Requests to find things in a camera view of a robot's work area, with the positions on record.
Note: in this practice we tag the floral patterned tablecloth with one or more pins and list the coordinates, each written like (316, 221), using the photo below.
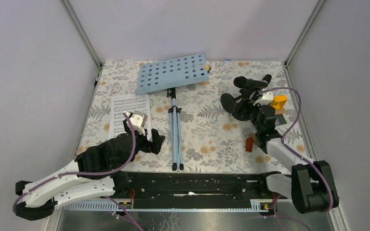
(212, 140)

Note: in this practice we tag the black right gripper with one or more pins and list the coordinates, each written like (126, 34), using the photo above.
(258, 106)

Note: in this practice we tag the light blue music stand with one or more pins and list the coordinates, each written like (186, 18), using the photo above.
(169, 75)

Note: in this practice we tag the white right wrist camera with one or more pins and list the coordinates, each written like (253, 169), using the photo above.
(265, 99)

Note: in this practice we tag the gray toy baseplate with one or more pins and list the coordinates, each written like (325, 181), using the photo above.
(280, 120)

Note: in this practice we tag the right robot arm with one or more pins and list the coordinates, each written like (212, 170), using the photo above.
(311, 185)

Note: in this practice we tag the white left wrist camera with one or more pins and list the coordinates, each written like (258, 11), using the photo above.
(135, 121)

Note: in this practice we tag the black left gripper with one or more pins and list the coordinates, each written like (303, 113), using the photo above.
(152, 147)

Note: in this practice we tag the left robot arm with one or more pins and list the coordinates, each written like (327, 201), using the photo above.
(96, 172)

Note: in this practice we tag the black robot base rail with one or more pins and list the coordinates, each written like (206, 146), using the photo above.
(196, 191)

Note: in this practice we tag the tan brick under yellow block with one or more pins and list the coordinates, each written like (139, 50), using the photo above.
(280, 111)

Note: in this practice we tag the yellow toy block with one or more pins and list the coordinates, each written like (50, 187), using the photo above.
(278, 102)

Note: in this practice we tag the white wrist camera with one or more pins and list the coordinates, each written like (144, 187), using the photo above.
(265, 99)
(135, 121)

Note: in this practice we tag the sheet music page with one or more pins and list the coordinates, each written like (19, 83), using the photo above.
(129, 103)

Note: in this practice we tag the black microphone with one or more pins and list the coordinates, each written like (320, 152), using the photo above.
(267, 79)
(246, 83)

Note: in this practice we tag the brown toy brick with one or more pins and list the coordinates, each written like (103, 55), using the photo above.
(249, 145)

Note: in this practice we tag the black microphone stand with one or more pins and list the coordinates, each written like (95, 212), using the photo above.
(242, 111)
(227, 102)

